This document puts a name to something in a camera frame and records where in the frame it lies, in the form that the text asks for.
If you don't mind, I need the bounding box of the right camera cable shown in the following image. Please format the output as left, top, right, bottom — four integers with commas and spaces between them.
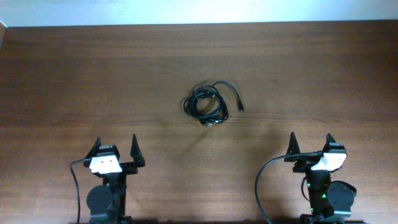
254, 151, 321, 224

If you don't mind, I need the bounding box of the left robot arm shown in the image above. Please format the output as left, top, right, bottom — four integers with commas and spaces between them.
83, 134, 145, 224

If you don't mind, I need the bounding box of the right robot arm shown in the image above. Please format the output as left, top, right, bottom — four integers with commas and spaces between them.
284, 133, 357, 224

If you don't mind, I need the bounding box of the left camera cable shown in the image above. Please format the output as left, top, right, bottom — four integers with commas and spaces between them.
70, 158, 94, 224

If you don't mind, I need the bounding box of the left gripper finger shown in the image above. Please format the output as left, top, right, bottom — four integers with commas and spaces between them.
84, 138, 101, 162
130, 134, 146, 167

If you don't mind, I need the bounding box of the camera cable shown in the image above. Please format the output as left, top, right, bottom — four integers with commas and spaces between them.
70, 158, 94, 224
254, 151, 321, 224

